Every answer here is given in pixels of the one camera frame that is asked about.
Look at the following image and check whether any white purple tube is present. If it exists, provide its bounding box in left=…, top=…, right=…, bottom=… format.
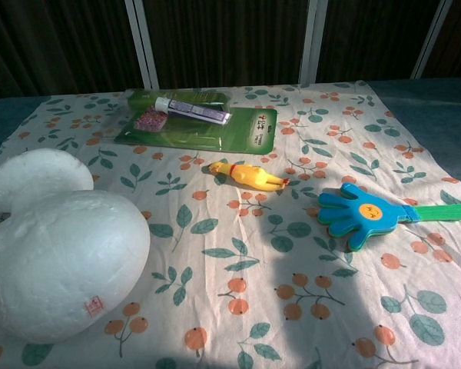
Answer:
left=154, top=96, right=231, bottom=126

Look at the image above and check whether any blue hand-shaped clapper green handle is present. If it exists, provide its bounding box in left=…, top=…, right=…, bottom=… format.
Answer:
left=317, top=183, right=461, bottom=254

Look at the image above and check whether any green blister pack card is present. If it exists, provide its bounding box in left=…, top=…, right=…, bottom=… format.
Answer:
left=113, top=88, right=280, bottom=156

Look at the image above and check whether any white foam vase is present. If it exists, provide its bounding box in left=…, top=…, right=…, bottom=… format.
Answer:
left=0, top=148, right=151, bottom=345

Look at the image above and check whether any yellow rubber chicken toy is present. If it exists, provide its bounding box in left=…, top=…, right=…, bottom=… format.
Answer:
left=207, top=161, right=292, bottom=192

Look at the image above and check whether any pink speckled block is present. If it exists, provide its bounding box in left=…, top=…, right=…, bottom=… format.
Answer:
left=133, top=108, right=167, bottom=131

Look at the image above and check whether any white frame post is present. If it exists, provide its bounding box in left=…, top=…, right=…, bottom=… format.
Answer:
left=124, top=0, right=161, bottom=90
left=411, top=0, right=453, bottom=80
left=299, top=0, right=329, bottom=86

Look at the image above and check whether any floral print tablecloth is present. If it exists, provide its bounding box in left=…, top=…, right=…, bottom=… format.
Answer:
left=0, top=79, right=461, bottom=369

